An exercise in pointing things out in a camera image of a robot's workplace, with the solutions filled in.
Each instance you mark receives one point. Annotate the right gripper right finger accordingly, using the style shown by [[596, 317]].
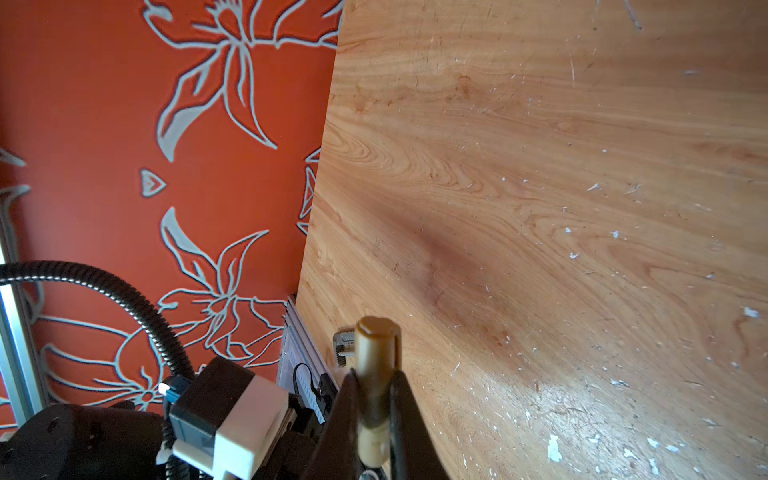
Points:
[[412, 453]]

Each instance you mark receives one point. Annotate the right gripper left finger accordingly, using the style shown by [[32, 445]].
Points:
[[336, 455]]

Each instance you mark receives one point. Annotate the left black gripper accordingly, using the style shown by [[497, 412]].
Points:
[[293, 451]]

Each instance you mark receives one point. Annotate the tan pen cap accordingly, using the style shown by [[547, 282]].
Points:
[[378, 357]]

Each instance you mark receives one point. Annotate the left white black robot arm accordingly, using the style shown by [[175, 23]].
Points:
[[102, 342]]

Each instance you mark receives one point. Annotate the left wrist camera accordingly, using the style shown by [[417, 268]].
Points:
[[226, 422]]

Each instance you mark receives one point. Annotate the black handled wrench tool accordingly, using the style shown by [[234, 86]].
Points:
[[344, 345]]

